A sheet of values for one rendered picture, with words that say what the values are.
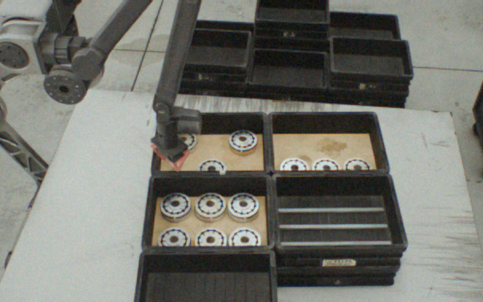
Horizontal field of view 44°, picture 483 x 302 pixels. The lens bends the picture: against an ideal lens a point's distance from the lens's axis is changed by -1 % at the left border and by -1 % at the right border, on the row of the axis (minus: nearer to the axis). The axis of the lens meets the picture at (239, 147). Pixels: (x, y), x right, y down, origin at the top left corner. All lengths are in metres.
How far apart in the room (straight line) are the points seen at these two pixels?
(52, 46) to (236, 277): 0.86
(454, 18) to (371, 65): 1.51
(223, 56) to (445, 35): 1.79
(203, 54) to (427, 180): 1.41
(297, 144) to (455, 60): 2.14
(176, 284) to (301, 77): 1.67
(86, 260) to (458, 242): 1.28
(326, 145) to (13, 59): 1.13
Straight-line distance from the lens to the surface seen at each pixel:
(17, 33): 1.69
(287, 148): 2.21
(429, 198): 2.32
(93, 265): 2.10
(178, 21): 1.53
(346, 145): 2.24
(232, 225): 1.97
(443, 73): 4.05
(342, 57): 3.21
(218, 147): 2.21
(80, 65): 1.63
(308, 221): 2.00
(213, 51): 3.21
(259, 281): 1.86
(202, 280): 1.86
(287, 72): 3.25
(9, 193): 3.36
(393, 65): 3.21
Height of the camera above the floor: 2.42
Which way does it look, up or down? 46 degrees down
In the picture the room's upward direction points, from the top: straight up
